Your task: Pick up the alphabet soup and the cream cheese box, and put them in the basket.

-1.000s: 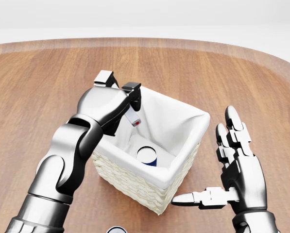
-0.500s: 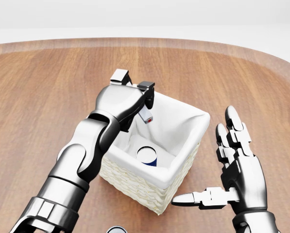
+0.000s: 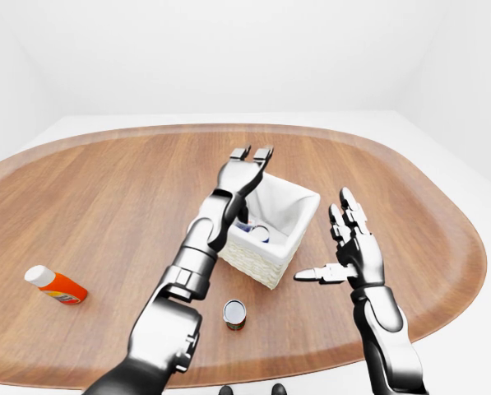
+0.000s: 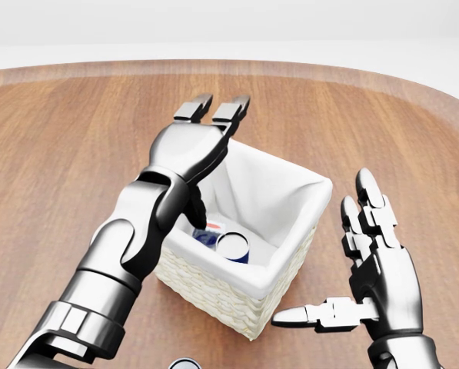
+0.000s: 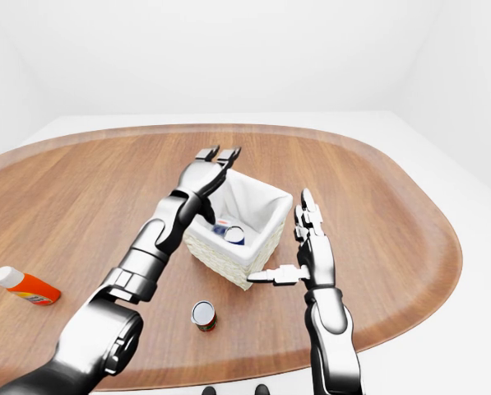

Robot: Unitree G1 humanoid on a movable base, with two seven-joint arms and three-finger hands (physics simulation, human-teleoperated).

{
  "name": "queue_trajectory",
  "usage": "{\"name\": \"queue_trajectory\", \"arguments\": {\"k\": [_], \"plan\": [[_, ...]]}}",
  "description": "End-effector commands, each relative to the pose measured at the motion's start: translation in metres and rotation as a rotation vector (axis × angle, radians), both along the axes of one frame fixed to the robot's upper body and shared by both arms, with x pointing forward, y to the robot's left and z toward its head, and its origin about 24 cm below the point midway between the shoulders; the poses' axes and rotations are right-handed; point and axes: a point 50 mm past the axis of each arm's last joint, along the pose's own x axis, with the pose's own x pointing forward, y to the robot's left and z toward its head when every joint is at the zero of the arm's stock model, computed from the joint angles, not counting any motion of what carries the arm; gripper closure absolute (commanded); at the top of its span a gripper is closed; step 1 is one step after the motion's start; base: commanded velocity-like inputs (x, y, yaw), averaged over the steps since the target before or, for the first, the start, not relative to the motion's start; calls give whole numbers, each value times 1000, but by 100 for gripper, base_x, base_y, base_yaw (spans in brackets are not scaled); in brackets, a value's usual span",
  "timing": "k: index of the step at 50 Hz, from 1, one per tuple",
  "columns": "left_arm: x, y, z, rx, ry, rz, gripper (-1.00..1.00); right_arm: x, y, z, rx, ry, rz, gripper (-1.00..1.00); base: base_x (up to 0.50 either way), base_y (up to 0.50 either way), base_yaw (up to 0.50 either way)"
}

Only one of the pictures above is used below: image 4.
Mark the blue soup tin, silver lid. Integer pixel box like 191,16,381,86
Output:
215,231,251,266

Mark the white wicker basket, cloth liner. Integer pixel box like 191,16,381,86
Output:
153,138,334,343

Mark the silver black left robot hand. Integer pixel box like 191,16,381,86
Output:
141,93,252,231

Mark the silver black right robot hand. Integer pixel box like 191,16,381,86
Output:
271,167,427,342

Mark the blue white cream cheese box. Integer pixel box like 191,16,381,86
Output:
192,221,227,249

